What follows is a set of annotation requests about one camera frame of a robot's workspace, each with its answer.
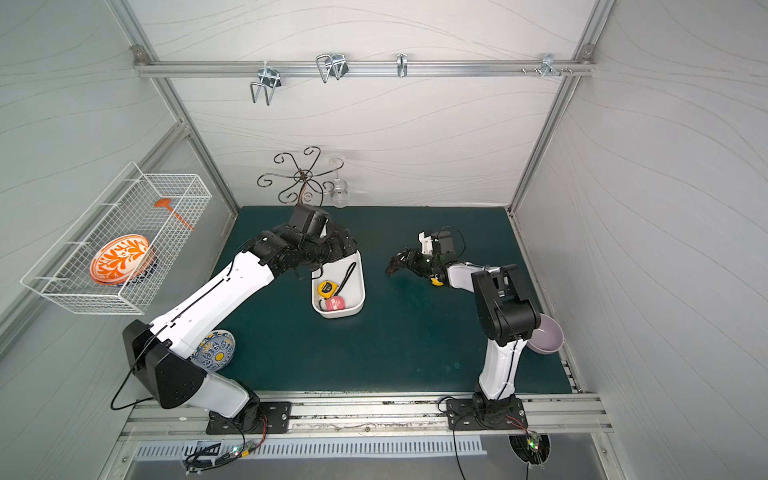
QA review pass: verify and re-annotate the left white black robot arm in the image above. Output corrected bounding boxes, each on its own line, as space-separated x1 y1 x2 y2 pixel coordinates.
123 225 357 420

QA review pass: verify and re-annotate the white wire basket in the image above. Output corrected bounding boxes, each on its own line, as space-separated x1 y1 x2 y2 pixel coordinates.
20 162 212 315

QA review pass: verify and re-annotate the loop metal hook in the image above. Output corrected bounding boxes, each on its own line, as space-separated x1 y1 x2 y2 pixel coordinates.
315 53 349 84

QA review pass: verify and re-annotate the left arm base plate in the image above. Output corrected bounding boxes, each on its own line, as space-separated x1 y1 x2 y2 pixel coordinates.
205 401 293 435

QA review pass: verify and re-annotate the lilac bowl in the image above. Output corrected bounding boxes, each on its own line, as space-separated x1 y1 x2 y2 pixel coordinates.
527 313 565 355

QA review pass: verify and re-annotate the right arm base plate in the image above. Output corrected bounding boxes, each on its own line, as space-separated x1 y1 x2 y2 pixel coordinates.
438 396 528 431

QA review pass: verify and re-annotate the copper wire glass stand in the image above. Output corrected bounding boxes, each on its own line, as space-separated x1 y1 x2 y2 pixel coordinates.
256 146 345 207

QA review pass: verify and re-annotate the right metal hook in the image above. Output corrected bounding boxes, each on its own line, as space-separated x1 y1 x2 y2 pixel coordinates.
520 53 573 78

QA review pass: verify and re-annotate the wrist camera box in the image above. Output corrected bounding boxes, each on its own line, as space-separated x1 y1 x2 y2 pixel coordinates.
418 229 456 256
288 204 330 238

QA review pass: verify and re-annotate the wine glass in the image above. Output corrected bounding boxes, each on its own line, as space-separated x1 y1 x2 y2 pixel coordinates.
328 154 370 209

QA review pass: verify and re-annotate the round black floor port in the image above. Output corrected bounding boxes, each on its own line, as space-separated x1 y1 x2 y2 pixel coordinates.
508 431 551 465

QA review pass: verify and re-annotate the white vent strip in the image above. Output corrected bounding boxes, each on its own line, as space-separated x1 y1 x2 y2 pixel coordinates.
134 435 487 461

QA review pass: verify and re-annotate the aluminium top rail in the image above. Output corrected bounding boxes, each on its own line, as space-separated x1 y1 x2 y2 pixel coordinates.
135 58 597 80

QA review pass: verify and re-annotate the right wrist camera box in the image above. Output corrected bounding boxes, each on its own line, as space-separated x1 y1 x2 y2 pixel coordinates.
418 229 456 256

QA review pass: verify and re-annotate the double prong metal hook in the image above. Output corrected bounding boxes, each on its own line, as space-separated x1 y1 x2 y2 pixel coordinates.
249 63 282 106

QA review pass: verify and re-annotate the orange spatula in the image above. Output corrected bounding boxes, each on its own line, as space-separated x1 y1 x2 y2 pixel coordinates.
154 198 194 231

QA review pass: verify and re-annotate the pink tape measure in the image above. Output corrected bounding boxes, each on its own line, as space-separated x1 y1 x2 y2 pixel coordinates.
324 295 346 311

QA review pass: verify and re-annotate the blue patterned plate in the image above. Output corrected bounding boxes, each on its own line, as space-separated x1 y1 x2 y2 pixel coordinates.
190 329 236 372

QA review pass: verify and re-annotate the white storage box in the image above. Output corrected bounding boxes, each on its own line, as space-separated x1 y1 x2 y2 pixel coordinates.
311 252 366 319

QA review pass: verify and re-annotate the orange white patterned plate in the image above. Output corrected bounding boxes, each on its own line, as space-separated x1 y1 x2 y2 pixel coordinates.
89 234 155 285

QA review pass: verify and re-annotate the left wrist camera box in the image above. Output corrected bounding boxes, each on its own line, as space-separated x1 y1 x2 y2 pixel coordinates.
288 204 330 238

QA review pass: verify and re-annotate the left cable bundle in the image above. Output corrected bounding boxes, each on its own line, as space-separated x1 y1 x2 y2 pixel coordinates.
181 413 269 474

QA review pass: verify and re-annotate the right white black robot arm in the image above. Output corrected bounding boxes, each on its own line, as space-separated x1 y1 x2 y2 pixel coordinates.
385 249 541 402

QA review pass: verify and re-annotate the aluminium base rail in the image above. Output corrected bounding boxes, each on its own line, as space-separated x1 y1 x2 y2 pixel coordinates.
118 392 613 441

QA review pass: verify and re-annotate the small metal hook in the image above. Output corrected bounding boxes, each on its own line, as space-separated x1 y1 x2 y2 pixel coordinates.
396 53 408 78

